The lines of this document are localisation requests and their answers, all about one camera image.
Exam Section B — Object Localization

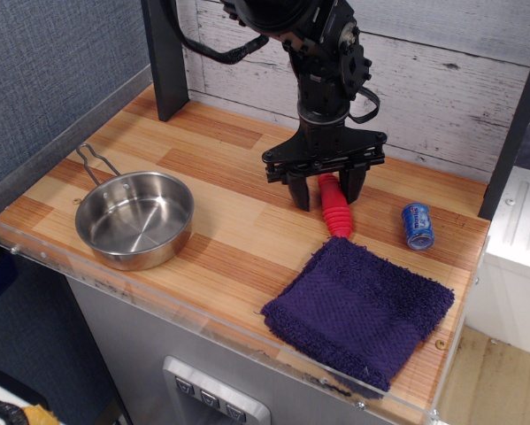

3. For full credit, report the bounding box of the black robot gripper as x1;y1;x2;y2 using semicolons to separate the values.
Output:
262;119;387;212

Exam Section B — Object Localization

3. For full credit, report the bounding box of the red handled metal spoon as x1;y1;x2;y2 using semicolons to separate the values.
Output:
318;174;353;238

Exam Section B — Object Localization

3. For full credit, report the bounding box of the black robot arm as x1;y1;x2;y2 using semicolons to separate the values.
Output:
224;1;387;211

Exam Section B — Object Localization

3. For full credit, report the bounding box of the stainless steel pot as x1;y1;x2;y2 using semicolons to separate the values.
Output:
75;143;195;271

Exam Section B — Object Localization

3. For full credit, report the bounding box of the small blue mentos can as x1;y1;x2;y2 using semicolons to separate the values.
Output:
402;203;434;251

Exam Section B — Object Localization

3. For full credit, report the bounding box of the purple terry cloth towel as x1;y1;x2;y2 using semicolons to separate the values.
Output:
261;236;455;391

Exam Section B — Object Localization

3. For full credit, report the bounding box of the white side cabinet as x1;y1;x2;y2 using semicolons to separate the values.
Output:
465;166;530;352

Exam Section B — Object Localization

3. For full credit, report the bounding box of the silver toy fridge cabinet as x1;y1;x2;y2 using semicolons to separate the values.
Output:
69;279;436;424

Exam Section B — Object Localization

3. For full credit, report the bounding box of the silver dispenser button panel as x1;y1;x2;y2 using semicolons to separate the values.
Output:
163;356;272;424

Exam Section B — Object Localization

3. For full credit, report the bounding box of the black and yellow object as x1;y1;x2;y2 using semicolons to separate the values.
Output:
0;400;60;425

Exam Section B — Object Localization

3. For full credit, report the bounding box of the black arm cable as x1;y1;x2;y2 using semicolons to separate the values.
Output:
159;0;270;66

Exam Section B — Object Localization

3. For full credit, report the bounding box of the black vertical post right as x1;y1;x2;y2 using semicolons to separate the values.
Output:
478;70;530;220

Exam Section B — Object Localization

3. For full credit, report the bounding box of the black vertical post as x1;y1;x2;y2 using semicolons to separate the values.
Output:
478;70;530;220
141;0;189;121

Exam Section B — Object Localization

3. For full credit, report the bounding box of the black vertical post left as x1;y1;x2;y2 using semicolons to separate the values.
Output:
141;0;189;121

